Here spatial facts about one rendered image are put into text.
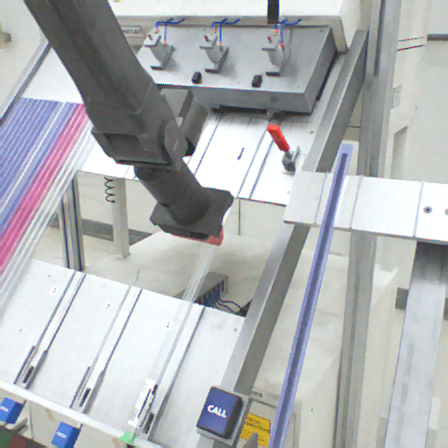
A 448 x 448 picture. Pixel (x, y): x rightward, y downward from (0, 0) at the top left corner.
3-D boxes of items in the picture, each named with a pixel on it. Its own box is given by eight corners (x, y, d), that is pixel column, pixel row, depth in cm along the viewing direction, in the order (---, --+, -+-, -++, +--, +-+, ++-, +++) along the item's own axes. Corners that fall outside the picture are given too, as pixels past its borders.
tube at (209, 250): (133, 444, 73) (128, 443, 72) (124, 441, 74) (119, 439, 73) (270, 125, 92) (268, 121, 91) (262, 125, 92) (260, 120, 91)
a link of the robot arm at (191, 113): (90, 135, 63) (162, 141, 60) (124, 53, 67) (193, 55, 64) (133, 192, 73) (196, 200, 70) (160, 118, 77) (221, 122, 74)
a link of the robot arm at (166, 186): (122, 175, 67) (164, 177, 64) (140, 127, 70) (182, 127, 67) (148, 206, 72) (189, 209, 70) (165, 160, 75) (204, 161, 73)
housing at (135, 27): (355, 79, 100) (340, 14, 88) (128, 67, 123) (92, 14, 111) (368, 43, 102) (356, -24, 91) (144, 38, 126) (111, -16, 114)
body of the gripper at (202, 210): (172, 187, 81) (148, 156, 75) (237, 198, 76) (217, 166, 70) (153, 227, 79) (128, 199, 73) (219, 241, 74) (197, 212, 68)
